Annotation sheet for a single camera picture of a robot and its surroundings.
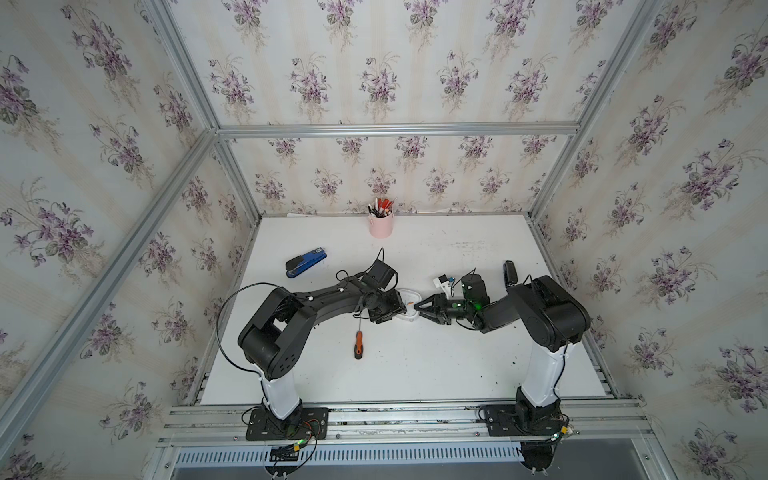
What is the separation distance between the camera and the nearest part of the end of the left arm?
0.80 m

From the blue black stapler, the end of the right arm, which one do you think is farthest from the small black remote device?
the blue black stapler

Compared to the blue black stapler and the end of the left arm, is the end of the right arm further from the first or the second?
the blue black stapler

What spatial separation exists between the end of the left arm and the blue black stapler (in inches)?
13.3

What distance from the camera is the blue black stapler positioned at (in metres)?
1.02
